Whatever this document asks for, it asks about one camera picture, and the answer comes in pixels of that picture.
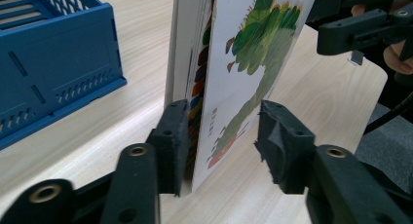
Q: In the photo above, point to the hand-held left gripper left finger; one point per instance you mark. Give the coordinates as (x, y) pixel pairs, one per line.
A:
(168, 146)

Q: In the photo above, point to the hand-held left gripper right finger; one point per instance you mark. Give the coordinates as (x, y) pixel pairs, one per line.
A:
(292, 152)

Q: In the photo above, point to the white caterpillar picture book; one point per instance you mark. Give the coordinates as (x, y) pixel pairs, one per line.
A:
(233, 87)

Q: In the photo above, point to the blue plastic file rack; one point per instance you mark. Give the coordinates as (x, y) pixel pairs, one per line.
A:
(58, 55)

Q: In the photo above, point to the grey tape piece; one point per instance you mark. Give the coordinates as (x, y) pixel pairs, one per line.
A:
(356, 57)

